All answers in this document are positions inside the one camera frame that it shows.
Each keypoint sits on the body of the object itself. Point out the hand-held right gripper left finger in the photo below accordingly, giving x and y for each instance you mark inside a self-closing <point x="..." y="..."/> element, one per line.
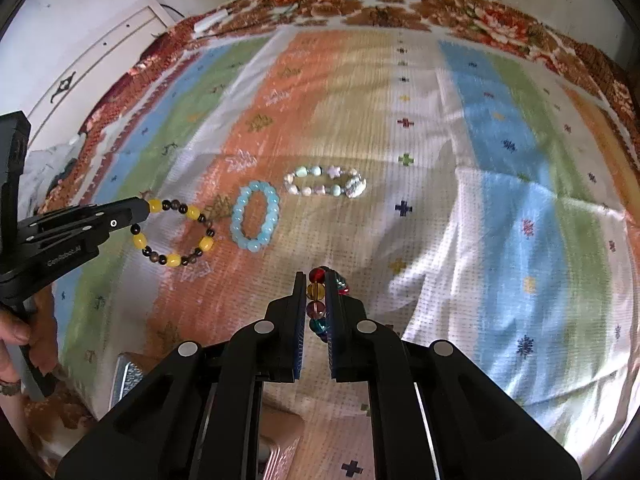
<point x="300" y="325"/>

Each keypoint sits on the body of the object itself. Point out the striped pastel cloth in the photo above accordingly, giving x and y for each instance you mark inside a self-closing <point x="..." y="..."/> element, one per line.
<point x="450" y="210"/>

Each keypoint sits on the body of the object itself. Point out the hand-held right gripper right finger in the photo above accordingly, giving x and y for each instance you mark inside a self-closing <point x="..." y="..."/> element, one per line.
<point x="332" y="325"/>

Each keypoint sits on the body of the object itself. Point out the grey white crumpled cloth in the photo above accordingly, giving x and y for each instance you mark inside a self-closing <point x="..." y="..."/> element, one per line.
<point x="50" y="170"/>

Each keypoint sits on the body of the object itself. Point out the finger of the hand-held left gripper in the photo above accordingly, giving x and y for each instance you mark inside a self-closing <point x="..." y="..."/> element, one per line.
<point x="100" y="210"/>
<point x="75" y="245"/>

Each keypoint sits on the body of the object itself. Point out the white headboard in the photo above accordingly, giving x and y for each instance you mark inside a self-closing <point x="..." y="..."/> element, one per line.
<point x="100" y="60"/>

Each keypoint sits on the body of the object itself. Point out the embossed metal tin box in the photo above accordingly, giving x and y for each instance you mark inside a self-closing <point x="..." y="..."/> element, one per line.
<point x="125" y="375"/>

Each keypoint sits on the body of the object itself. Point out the person's left hand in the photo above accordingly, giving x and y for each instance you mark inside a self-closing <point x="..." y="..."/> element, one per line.
<point x="12" y="340"/>

